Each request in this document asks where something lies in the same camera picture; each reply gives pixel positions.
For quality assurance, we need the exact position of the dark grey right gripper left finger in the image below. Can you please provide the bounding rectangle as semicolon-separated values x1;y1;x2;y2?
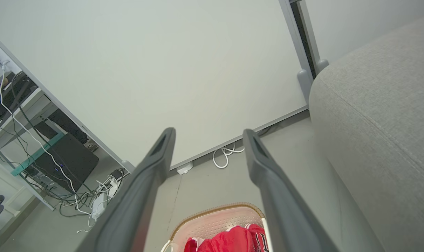
75;127;176;252

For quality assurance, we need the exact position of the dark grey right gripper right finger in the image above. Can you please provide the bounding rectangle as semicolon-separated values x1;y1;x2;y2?
243;129;339;252

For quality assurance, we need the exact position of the red basketball jersey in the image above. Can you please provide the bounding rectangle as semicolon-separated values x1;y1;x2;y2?
184;224;268;252

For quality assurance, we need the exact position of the white power strip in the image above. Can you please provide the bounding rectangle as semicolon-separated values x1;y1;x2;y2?
91;193;107;219

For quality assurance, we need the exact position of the pink perforated laundry basket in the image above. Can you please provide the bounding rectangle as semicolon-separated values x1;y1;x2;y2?
160;202;273;252

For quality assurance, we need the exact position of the black computer tower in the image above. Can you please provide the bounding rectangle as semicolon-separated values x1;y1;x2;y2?
25;133;100;193

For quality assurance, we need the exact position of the grey fabric ottoman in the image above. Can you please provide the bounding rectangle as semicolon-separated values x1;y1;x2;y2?
309;14;424;252

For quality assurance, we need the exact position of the white desk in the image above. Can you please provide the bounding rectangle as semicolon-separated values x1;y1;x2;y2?
0;87;69;210

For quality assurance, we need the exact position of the grey partition frame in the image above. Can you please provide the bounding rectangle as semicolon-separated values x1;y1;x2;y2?
0;30;135;174

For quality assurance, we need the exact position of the black cable tangle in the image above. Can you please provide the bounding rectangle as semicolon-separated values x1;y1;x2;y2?
40;180;95;217

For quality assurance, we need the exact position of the coiled white floor cable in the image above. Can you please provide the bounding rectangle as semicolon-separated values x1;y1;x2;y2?
212;142;246;169

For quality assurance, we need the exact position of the long white cable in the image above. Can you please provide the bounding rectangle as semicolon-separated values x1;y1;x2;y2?
0;61;93;216

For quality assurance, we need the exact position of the grey partition post with feet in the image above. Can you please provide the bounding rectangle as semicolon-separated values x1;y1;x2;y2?
279;0;329;102

